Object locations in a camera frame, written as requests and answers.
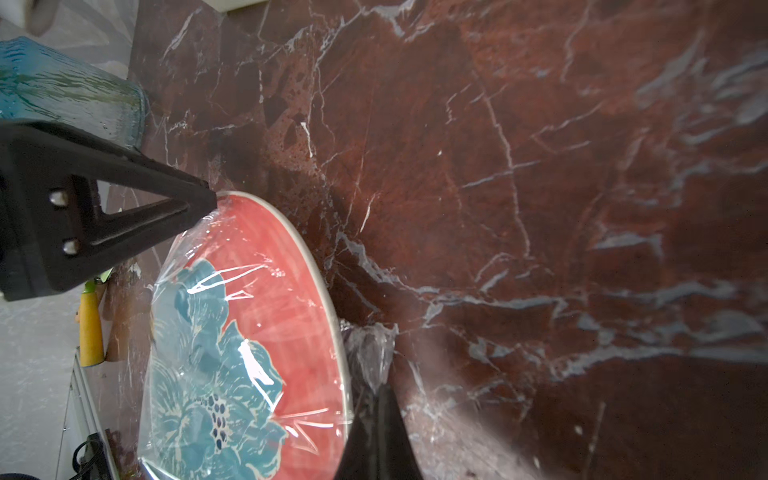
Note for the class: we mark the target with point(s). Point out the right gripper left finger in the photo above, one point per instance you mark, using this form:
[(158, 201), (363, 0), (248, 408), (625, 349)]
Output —
[(74, 205)]

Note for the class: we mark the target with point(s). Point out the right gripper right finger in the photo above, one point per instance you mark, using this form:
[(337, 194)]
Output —
[(378, 445)]

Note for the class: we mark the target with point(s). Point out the red plate with teal flower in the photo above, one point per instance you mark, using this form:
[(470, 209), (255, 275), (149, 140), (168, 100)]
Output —
[(252, 348)]

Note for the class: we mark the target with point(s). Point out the green yellow spatula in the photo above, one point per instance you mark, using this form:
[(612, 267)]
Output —
[(91, 347)]

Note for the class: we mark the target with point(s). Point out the blue glass vase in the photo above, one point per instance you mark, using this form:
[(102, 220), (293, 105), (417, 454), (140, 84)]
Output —
[(40, 83)]

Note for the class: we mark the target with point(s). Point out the artificial flower bouquet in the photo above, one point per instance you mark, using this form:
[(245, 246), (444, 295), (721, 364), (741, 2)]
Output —
[(33, 16)]

